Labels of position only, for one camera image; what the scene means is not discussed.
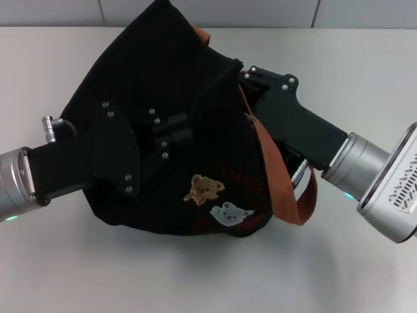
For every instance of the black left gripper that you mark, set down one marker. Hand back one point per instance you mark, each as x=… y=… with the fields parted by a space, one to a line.
x=91 y=156

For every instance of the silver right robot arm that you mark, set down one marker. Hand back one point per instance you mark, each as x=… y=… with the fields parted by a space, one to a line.
x=361 y=163

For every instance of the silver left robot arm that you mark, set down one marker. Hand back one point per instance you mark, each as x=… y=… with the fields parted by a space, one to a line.
x=13 y=186

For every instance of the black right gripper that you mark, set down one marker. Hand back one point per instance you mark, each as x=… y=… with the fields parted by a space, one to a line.
x=299 y=127

